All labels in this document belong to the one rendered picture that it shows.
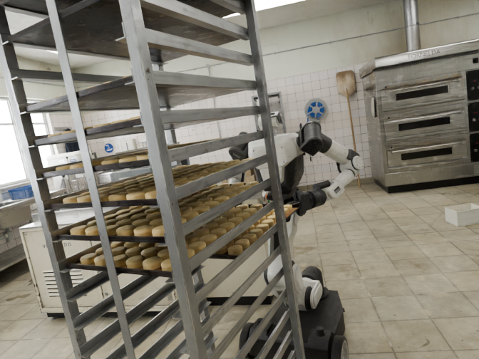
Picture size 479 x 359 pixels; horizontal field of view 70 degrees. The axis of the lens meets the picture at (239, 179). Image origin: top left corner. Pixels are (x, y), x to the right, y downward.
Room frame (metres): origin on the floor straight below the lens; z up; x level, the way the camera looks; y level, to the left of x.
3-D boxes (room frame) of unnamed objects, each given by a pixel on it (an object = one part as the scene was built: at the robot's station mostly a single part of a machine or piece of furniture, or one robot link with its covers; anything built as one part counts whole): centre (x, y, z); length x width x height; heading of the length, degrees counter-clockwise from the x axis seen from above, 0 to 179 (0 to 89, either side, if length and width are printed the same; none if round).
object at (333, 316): (1.97, -0.26, 0.19); 0.64 x 0.52 x 0.33; 151
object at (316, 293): (2.00, -0.28, 0.28); 0.21 x 0.20 x 0.13; 151
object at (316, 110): (6.16, -1.53, 1.10); 0.41 x 0.17 x 1.10; 80
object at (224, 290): (2.66, 0.18, 0.45); 0.70 x 0.34 x 0.90; 75
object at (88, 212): (2.72, 1.18, 0.88); 1.28 x 0.01 x 0.07; 75
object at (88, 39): (1.11, 0.22, 1.68); 0.60 x 0.40 x 0.02; 151
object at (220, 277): (1.03, 0.04, 0.96); 0.64 x 0.03 x 0.03; 151
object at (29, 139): (1.22, 0.38, 1.41); 0.64 x 0.03 x 0.03; 151
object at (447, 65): (5.33, -2.99, 1.00); 1.56 x 1.20 x 2.01; 80
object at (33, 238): (2.91, 1.13, 0.42); 1.28 x 0.72 x 0.84; 75
